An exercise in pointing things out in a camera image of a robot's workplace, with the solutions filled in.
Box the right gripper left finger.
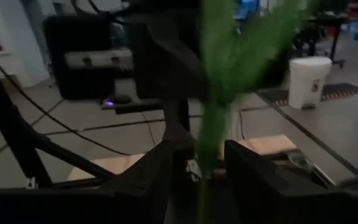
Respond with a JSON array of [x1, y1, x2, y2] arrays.
[[103, 139, 195, 224]]

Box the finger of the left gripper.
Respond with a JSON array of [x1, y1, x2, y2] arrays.
[[162, 99, 195, 147]]

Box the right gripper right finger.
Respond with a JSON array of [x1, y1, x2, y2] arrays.
[[224, 139, 338, 224]]

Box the blue artificial flower bunch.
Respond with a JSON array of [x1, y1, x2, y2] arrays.
[[194, 0, 319, 224]]

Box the light wooden table edge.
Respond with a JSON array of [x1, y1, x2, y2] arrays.
[[67, 133, 298, 182]]

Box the white trash bin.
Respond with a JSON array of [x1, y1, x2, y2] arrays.
[[287, 55, 333, 110]]

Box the black floor mat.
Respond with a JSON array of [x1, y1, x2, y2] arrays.
[[258, 82, 358, 106]]

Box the black background desk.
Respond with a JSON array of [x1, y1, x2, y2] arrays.
[[292, 11, 349, 69]]

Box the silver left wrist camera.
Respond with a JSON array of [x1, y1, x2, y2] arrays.
[[63, 49, 134, 70]]

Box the black floor cable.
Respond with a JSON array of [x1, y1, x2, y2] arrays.
[[0, 57, 132, 156]]

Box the black metal frame strut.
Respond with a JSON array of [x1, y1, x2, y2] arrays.
[[0, 42, 116, 190]]

